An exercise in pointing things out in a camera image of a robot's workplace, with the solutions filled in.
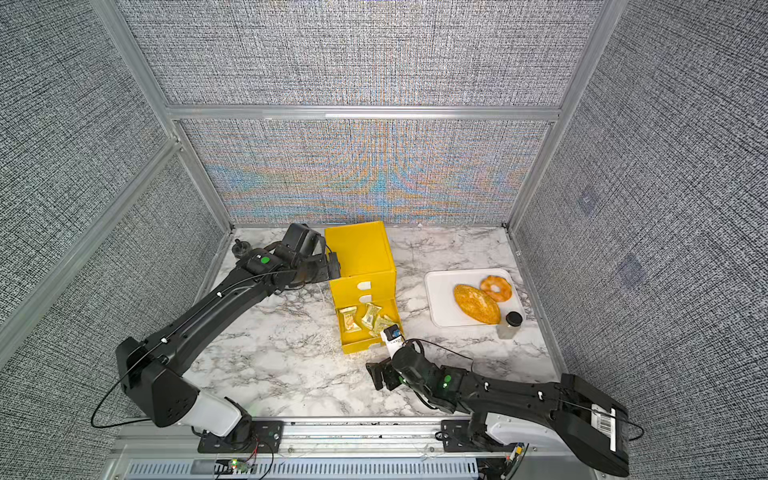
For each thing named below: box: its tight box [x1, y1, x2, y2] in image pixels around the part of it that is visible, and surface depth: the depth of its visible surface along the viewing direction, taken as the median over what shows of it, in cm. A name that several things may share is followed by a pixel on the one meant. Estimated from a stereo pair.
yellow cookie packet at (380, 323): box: [369, 315, 395, 336], surface depth 92 cm
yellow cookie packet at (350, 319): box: [339, 306, 362, 332], surface depth 93 cm
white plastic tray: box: [425, 268, 526, 327], surface depth 100 cm
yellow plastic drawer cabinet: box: [324, 221, 404, 355], surface depth 88 cm
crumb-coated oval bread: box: [453, 284, 501, 325], surface depth 94 cm
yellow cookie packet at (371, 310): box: [361, 302, 382, 330], surface depth 94 cm
